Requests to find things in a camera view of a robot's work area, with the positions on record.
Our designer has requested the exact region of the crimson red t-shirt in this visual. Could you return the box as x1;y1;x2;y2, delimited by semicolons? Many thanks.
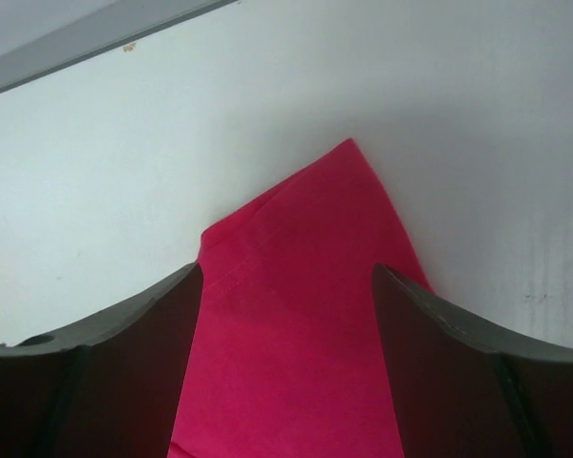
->
169;140;427;457

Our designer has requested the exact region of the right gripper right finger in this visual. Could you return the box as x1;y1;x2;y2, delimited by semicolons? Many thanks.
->
371;264;573;457

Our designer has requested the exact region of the aluminium mounting rail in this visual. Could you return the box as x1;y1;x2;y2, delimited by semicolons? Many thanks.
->
0;1;229;94

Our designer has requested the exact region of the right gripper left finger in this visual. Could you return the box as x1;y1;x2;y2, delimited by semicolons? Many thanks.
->
0;263;203;457

